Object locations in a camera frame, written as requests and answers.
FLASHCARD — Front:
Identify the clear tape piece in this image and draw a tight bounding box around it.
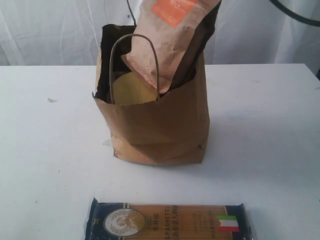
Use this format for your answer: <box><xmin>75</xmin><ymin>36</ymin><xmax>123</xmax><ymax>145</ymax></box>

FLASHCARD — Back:
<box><xmin>102</xmin><ymin>139</ymin><xmax>113</xmax><ymax>147</ymax></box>

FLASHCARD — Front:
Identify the clear jar with gold lid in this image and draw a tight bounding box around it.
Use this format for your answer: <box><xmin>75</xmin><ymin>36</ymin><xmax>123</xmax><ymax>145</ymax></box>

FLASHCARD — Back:
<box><xmin>112</xmin><ymin>72</ymin><xmax>157</xmax><ymax>105</ymax></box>

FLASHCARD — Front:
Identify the brown stand-up pouch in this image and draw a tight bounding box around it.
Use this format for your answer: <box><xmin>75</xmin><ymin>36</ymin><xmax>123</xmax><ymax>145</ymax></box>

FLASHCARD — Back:
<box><xmin>121</xmin><ymin>0</ymin><xmax>221</xmax><ymax>94</ymax></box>

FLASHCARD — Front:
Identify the spaghetti package dark blue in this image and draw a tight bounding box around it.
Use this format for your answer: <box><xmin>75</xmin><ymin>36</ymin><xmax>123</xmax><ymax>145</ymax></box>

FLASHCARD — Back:
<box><xmin>85</xmin><ymin>199</ymin><xmax>253</xmax><ymax>240</ymax></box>

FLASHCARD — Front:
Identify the brown paper bag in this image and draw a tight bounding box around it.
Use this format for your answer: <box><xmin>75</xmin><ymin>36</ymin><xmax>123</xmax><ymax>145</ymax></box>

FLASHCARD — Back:
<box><xmin>91</xmin><ymin>0</ymin><xmax>210</xmax><ymax>166</ymax></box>

